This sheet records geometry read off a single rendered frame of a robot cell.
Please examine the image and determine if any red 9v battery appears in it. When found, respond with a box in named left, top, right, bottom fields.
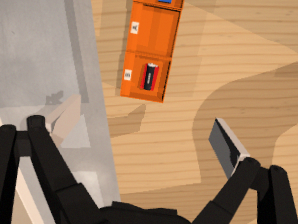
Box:
left=140, top=63, right=159, bottom=91

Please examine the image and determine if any orange three-compartment bin rack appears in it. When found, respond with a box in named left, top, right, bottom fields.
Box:
left=120, top=0, right=184, bottom=103

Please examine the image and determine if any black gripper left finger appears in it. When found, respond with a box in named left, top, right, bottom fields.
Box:
left=0, top=94, right=112, bottom=224

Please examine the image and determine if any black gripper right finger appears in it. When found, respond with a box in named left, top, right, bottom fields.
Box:
left=191, top=118, right=298, bottom=224

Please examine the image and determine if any black aa battery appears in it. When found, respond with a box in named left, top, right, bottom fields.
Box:
left=144, top=63, right=155, bottom=90

